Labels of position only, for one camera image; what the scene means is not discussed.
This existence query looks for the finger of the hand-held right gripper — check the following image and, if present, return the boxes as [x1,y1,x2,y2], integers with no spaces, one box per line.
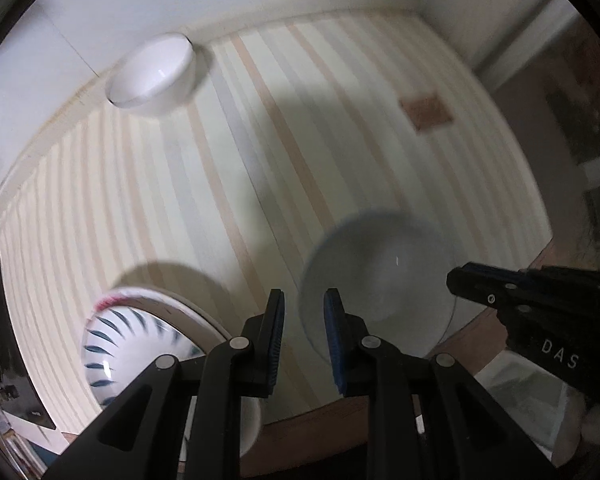
[446,261,532,314]

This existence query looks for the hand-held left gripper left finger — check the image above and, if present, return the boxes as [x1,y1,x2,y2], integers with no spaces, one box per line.
[45,288,287,480]

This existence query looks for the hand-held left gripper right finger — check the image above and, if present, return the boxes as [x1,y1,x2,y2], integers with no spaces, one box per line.
[323,287,553,480]

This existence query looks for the blue striped white plate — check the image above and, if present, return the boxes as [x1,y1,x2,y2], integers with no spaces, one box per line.
[81,304,208,407]

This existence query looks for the pink floral white plate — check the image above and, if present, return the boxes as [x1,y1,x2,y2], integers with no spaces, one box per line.
[86,287,221,348]

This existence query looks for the straight-sided white bowl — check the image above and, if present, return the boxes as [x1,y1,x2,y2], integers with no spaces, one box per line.
[105,32,195,117]

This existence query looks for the person's right forearm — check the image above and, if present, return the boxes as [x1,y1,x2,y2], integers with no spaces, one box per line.
[550,385,600,471]

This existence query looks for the brown square mat patch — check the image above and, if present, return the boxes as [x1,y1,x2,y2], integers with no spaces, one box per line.
[399,94,455,134]

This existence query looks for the striped cat print table mat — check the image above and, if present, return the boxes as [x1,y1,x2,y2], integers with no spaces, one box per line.
[0,10,556,441]

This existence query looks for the black induction cooktop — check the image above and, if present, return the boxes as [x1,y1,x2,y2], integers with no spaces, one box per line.
[0,247,57,431]

